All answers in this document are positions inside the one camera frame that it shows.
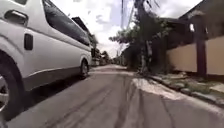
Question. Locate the broken concrete kerb strip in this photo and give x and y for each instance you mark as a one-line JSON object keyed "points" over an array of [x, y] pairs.
{"points": [[193, 87]]}

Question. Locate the dark-roofed building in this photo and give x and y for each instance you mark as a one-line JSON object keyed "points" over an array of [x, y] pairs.
{"points": [[203, 13]]}

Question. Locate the clump of green trees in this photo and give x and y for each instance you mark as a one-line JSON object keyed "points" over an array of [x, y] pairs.
{"points": [[143, 36]]}

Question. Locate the dark pole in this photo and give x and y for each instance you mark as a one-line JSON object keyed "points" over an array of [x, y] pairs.
{"points": [[201, 50]]}

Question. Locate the grey concrete road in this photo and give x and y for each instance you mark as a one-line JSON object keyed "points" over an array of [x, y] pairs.
{"points": [[116, 106]]}

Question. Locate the white van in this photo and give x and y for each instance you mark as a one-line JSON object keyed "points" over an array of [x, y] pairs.
{"points": [[50, 50]]}

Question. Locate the beige wall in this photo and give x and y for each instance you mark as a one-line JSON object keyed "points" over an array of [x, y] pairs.
{"points": [[183, 56]]}

